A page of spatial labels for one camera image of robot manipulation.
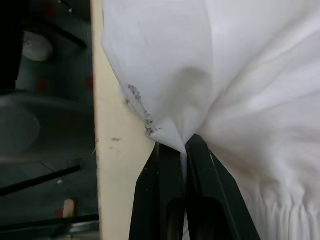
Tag white shoe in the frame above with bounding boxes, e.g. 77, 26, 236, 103
22, 32, 54, 62

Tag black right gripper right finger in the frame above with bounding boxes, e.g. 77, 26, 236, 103
185, 133, 261, 240

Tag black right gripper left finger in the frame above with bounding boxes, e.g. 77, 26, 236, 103
128, 141, 188, 240

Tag black metal frame bar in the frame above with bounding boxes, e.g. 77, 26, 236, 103
0, 164, 81, 197
23, 21, 87, 48
0, 213, 100, 232

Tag small wooden block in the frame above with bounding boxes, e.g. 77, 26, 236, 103
63, 198, 75, 219

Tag white shorts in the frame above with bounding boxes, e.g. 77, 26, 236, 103
100, 0, 320, 240

